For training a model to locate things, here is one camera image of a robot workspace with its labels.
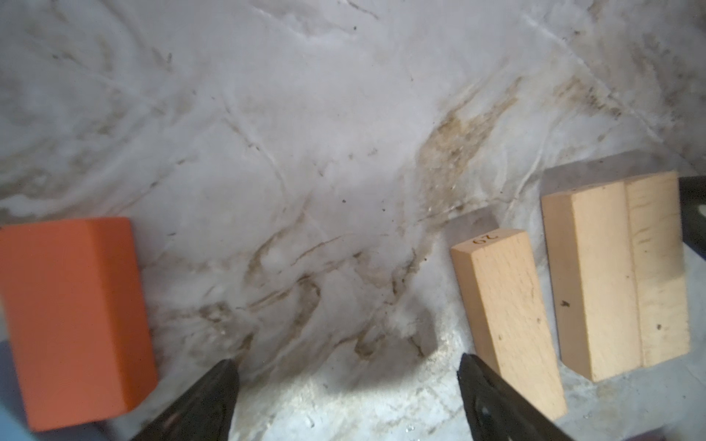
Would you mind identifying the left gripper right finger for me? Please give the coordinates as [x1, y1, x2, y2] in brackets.
[457, 354, 571, 441]

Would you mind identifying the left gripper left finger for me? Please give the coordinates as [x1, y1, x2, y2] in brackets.
[132, 358, 240, 441]

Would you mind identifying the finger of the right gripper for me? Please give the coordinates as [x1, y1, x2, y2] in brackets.
[678, 176, 706, 259]

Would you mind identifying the natural wood block diagonal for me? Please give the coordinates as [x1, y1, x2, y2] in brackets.
[625, 171, 691, 367]

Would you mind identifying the orange-red block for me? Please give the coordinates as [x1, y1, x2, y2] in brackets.
[1, 217, 158, 432]

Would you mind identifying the light blue block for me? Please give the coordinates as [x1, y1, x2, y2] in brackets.
[0, 407, 31, 441]

